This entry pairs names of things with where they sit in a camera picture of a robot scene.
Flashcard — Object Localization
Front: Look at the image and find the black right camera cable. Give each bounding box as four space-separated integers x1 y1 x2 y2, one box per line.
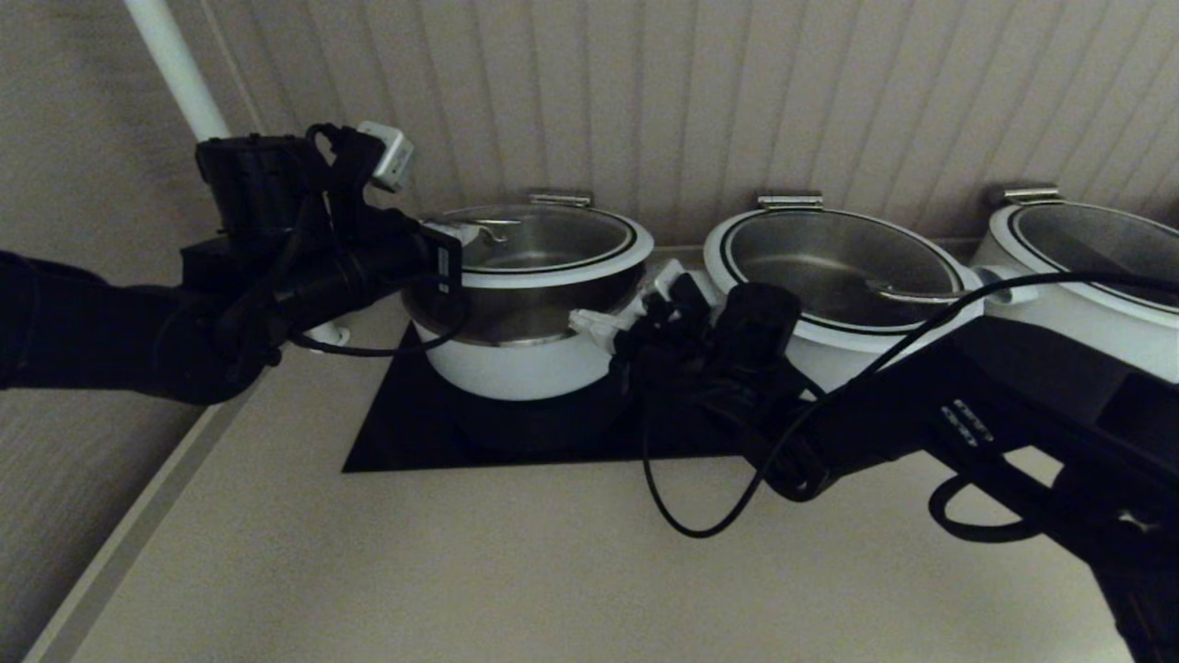
640 270 1179 539

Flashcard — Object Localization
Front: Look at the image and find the black camera cable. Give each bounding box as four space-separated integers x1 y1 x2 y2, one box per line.
640 270 1179 539
290 295 471 358

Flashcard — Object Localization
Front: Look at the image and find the black left camera cable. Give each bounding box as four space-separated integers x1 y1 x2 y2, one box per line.
290 295 471 358

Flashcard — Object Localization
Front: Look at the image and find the white slanted metal pole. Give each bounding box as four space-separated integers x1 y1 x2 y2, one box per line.
124 0 354 353

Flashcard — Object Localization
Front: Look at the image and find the white round cooking pot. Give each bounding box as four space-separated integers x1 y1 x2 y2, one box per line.
405 249 666 402
972 204 1179 386
702 210 983 395

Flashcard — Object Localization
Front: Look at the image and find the short black arm cable loop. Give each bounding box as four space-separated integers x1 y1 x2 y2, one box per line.
928 474 1044 543

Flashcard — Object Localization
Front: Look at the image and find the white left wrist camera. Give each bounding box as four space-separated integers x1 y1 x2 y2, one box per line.
357 121 415 192

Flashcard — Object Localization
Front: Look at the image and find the wide black glass cooktop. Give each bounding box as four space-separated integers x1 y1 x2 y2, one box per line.
343 313 830 473

